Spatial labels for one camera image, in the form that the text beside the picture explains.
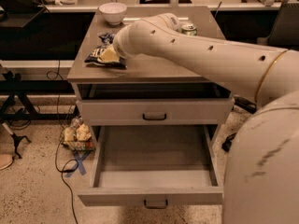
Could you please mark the black upper drawer handle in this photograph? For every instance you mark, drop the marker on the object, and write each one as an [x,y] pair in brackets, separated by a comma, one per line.
[149,117]

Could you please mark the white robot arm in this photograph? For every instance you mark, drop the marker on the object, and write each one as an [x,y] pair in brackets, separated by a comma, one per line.
[261,183]

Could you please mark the black office chair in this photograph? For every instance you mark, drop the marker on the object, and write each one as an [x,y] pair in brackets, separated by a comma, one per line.
[285,31]

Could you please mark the blue chip bag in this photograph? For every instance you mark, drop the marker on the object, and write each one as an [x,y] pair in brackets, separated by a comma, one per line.
[93,57]

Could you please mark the black lower drawer handle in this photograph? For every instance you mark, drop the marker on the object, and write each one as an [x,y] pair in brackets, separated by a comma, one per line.
[155,205]

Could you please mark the white ceramic bowl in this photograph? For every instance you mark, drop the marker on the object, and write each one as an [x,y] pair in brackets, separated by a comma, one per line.
[113,12]

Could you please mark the closed grey upper drawer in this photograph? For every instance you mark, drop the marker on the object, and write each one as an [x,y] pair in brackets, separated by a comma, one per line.
[178,111]

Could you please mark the black drawer handle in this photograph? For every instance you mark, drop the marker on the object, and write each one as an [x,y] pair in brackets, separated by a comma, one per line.
[149,117]
[155,205]

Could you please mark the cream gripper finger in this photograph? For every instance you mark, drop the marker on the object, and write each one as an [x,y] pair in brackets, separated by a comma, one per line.
[108,55]

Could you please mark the green soda can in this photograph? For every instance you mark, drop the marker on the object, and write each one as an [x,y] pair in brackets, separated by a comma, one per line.
[189,29]

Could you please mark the open grey bottom drawer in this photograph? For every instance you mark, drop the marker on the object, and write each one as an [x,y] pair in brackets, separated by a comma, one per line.
[154,163]

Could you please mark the blue tape cross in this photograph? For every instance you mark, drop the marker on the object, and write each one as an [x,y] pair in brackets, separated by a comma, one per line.
[79,157]

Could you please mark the grey drawer cabinet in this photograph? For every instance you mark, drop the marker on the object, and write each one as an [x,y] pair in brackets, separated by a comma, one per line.
[144,77]

